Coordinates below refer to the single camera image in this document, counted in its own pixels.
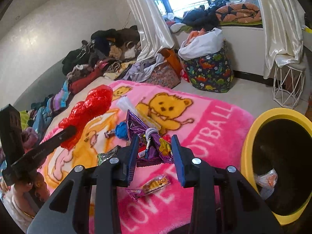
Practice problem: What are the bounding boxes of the dinosaur print laundry basket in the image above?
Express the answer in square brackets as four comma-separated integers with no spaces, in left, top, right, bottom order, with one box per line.
[183,41,234,93]

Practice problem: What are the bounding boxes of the right cream curtain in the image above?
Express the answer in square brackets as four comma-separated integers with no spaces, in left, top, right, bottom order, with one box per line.
[258,0,305,79]

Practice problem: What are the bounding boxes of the clothes pile on bed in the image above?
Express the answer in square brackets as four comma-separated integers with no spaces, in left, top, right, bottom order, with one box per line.
[0,25,142,156]

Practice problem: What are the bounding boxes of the purple candy wrapper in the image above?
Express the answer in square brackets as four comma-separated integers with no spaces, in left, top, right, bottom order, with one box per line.
[126,110,174,168]

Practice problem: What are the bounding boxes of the left hand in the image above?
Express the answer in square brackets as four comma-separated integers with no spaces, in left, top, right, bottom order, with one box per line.
[1,172,50,217]

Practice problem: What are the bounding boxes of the yellow tape roll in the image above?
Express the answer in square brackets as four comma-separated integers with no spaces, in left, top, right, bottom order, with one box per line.
[303,25,312,33]

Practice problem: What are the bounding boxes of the orange paper bag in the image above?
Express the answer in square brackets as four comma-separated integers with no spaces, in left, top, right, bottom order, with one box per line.
[159,49,183,78]

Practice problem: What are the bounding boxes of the trash inside bin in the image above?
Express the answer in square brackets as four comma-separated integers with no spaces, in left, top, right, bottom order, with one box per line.
[254,168,278,200]

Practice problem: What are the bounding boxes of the white wire stool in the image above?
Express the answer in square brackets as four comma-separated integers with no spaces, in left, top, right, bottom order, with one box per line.
[272,64,305,109]

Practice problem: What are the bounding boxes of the left cream curtain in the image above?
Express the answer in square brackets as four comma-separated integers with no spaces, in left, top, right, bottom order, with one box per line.
[126,0,175,61]

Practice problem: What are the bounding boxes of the orange black folded quilt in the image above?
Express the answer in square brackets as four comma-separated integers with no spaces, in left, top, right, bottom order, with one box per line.
[215,3,262,24]

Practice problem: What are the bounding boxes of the clear orange snack wrapper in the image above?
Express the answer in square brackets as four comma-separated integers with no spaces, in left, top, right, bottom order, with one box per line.
[125,175,171,201]

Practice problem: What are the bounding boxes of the blue crumpled wrapper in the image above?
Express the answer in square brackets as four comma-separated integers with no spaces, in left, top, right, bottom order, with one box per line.
[115,121,128,141]

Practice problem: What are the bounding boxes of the red wrapper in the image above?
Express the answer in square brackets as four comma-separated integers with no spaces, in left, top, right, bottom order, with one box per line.
[59,85,113,150]

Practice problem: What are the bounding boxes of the pink bear blanket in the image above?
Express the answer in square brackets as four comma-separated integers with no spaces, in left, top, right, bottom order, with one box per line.
[40,78,253,233]

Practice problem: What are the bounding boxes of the yellow rimmed black trash bin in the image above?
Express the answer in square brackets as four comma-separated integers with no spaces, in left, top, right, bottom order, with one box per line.
[241,108,311,226]

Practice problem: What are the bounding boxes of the white bag in basket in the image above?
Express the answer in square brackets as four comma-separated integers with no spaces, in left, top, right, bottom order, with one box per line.
[178,28,224,61]

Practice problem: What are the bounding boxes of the floral fabric bag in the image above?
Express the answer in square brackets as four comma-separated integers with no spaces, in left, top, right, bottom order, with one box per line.
[144,62,181,89]

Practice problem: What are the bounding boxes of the cream curtain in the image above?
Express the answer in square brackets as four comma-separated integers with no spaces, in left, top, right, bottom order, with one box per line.
[258,0,305,79]
[126,0,175,61]

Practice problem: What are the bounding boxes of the black clothes on sill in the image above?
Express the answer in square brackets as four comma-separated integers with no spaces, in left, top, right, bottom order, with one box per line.
[181,0,229,31]

